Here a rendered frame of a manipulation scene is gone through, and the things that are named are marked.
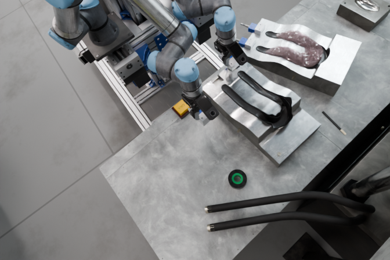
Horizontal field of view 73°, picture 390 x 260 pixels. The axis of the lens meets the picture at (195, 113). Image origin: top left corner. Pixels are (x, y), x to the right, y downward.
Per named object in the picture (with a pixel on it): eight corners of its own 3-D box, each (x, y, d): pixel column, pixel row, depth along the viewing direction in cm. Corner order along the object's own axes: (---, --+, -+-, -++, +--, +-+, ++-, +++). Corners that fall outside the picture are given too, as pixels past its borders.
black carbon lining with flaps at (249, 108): (219, 90, 130) (217, 79, 121) (242, 69, 132) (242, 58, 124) (273, 138, 115) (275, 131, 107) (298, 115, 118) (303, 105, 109)
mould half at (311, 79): (239, 59, 144) (239, 46, 134) (261, 25, 151) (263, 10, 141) (333, 97, 126) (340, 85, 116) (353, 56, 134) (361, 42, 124)
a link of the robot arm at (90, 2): (112, 14, 125) (98, -10, 113) (94, 35, 121) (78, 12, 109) (94, 7, 130) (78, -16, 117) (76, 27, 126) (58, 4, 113)
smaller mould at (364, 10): (335, 13, 146) (340, 3, 140) (353, -2, 149) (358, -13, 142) (368, 32, 138) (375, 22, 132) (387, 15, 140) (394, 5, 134)
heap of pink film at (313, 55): (263, 55, 135) (264, 45, 128) (278, 31, 140) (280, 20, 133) (313, 75, 126) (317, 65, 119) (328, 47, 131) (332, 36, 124)
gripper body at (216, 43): (226, 38, 121) (224, 23, 110) (239, 49, 119) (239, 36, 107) (214, 49, 121) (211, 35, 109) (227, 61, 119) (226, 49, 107)
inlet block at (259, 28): (238, 30, 149) (238, 23, 144) (242, 24, 150) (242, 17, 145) (260, 38, 144) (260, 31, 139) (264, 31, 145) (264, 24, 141)
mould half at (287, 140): (203, 97, 138) (199, 83, 125) (239, 66, 142) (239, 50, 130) (277, 167, 117) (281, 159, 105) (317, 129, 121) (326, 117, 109)
